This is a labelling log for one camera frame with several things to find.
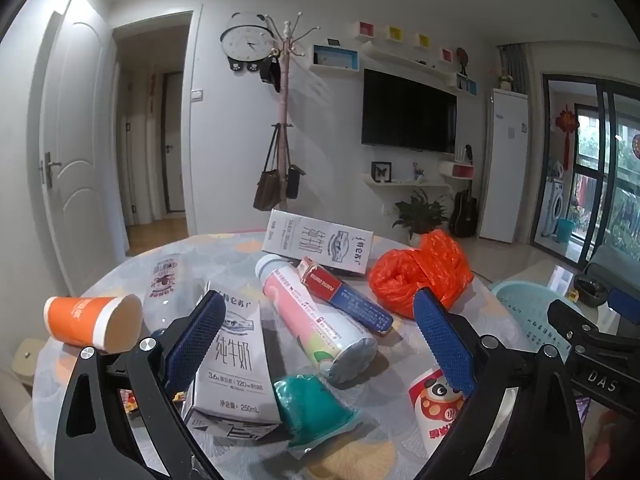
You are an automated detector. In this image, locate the black guitar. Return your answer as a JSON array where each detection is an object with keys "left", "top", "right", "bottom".
[{"left": 448, "top": 182, "right": 478, "bottom": 238}]

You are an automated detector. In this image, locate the wall mounted television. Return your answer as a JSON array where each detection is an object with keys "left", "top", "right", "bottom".
[{"left": 361, "top": 68, "right": 458, "bottom": 153}]

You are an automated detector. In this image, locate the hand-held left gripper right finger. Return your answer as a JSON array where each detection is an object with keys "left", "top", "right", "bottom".
[{"left": 412, "top": 287, "right": 587, "bottom": 480}]

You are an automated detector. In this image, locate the small candy wrapper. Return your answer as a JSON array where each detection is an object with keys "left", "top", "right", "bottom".
[{"left": 119, "top": 389, "right": 142, "bottom": 417}]

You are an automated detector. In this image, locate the white refrigerator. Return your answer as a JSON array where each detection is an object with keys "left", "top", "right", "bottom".
[{"left": 479, "top": 87, "right": 530, "bottom": 243}]

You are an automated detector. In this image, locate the scale patterned tablecloth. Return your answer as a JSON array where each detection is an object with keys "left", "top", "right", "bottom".
[{"left": 32, "top": 230, "right": 571, "bottom": 480}]

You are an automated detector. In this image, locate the black hat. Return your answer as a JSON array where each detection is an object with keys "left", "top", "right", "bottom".
[{"left": 259, "top": 55, "right": 283, "bottom": 93}]

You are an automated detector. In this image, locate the brown tote bag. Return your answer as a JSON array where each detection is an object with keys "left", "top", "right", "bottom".
[{"left": 252, "top": 122, "right": 283, "bottom": 212}]

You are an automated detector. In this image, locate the pink white plastic bottle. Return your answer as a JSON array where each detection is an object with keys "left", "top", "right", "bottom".
[{"left": 255, "top": 254, "right": 378, "bottom": 386}]

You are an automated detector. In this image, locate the white room door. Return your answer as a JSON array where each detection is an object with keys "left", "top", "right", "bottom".
[{"left": 40, "top": 0, "right": 128, "bottom": 301}]

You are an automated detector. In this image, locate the red blue toothpaste box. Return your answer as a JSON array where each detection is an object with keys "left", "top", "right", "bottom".
[{"left": 298, "top": 256, "right": 395, "bottom": 335}]

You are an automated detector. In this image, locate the green potted plant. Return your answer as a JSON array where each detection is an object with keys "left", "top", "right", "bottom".
[{"left": 391, "top": 190, "right": 451, "bottom": 248}]

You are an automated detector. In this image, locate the orange paper cup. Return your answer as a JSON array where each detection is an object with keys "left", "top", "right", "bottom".
[{"left": 42, "top": 294, "right": 146, "bottom": 353}]

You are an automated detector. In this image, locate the long white wall shelf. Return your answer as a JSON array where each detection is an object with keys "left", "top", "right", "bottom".
[{"left": 362, "top": 45, "right": 458, "bottom": 91}]

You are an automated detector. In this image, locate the white washing machine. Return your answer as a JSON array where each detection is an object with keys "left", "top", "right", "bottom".
[{"left": 542, "top": 160, "right": 566, "bottom": 238}]

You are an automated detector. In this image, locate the panda wall clock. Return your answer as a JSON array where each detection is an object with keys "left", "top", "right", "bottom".
[{"left": 220, "top": 12, "right": 278, "bottom": 73}]

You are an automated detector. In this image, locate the beige stool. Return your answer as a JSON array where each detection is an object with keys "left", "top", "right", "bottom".
[{"left": 10, "top": 338, "right": 48, "bottom": 376}]

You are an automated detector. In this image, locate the hallway door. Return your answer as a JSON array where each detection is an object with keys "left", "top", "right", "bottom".
[{"left": 161, "top": 71, "right": 188, "bottom": 213}]

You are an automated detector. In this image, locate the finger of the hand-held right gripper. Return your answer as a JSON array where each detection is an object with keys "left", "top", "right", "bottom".
[
  {"left": 606, "top": 287, "right": 640, "bottom": 327},
  {"left": 546, "top": 299, "right": 603, "bottom": 347}
]

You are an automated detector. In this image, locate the sliding glass door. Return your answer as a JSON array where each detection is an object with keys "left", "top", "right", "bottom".
[{"left": 530, "top": 74, "right": 640, "bottom": 271}]

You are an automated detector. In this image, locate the teal plastic basket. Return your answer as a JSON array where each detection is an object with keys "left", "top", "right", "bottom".
[{"left": 490, "top": 281, "right": 576, "bottom": 361}]

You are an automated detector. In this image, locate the blue box wall shelf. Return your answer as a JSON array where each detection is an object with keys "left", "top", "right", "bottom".
[{"left": 309, "top": 44, "right": 361, "bottom": 73}]

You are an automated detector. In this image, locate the silver door handle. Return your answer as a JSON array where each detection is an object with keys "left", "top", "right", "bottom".
[{"left": 40, "top": 152, "right": 63, "bottom": 188}]

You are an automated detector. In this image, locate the small black bag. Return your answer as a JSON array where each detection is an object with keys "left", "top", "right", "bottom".
[{"left": 285, "top": 164, "right": 307, "bottom": 200}]

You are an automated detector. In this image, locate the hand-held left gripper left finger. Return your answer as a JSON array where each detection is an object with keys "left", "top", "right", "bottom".
[{"left": 54, "top": 289, "right": 228, "bottom": 480}]

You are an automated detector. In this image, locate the clear plastic bottle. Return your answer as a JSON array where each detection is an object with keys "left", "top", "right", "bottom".
[{"left": 142, "top": 252, "right": 188, "bottom": 333}]

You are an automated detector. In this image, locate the white milk carton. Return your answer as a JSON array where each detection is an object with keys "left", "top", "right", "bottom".
[
  {"left": 182, "top": 282, "right": 282, "bottom": 443},
  {"left": 262, "top": 208, "right": 375, "bottom": 277}
]

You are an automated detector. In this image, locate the low white wall shelf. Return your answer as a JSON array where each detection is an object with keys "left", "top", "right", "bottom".
[{"left": 361, "top": 172, "right": 451, "bottom": 190}]

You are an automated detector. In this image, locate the orange plastic bag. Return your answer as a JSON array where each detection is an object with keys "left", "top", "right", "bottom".
[{"left": 368, "top": 229, "right": 474, "bottom": 320}]

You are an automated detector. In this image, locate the pink coat rack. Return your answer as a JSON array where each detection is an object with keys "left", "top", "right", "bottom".
[{"left": 262, "top": 11, "right": 321, "bottom": 211}]

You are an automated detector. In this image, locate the red hanging knot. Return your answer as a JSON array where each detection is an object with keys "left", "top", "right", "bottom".
[{"left": 556, "top": 105, "right": 581, "bottom": 168}]

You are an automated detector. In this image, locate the panda print snack cup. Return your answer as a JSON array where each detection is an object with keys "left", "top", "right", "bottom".
[{"left": 407, "top": 367, "right": 518, "bottom": 453}]

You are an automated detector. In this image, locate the dark round ashtray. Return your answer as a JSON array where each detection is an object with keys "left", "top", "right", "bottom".
[{"left": 574, "top": 274, "right": 608, "bottom": 306}]

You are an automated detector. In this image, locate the teal jelly cup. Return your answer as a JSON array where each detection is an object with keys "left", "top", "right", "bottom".
[{"left": 272, "top": 372, "right": 362, "bottom": 448}]

